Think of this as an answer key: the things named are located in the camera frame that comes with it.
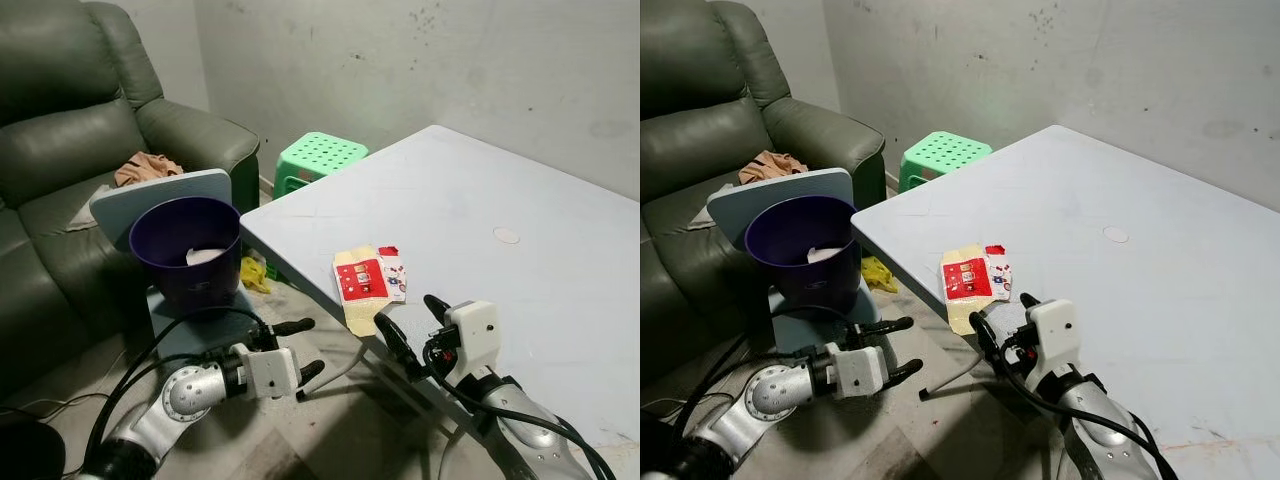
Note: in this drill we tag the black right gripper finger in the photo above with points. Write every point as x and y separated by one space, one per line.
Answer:
395 345
437 307
1030 301
988 343

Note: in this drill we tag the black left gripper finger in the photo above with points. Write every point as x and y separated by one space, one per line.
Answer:
892 325
312 372
906 371
295 327

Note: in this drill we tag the red beige carton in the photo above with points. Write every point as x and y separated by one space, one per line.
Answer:
968 280
362 280

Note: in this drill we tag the purple plastic rubbish bin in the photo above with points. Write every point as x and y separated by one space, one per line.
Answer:
810 290
190 290

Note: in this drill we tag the yellow crumpled wrapper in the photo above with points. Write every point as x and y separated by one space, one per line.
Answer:
880 273
255 275

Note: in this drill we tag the pale blue white table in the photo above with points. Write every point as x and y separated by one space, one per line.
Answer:
1120 300
500 300

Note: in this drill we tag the round white table cap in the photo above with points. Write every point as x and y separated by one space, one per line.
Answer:
1115 235
507 236

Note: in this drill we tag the green plastic stool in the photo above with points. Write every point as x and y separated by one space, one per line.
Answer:
320 155
945 153

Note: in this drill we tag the small pale blue chair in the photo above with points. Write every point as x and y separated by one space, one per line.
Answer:
120 205
735 205

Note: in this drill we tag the crumpled beige cloth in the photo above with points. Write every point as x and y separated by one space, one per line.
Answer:
148 168
772 166

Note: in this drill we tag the white grey cloth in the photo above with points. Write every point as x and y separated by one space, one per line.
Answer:
708 215
88 218

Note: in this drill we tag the grey-green leather sofa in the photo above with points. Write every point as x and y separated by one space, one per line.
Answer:
60 140
690 140

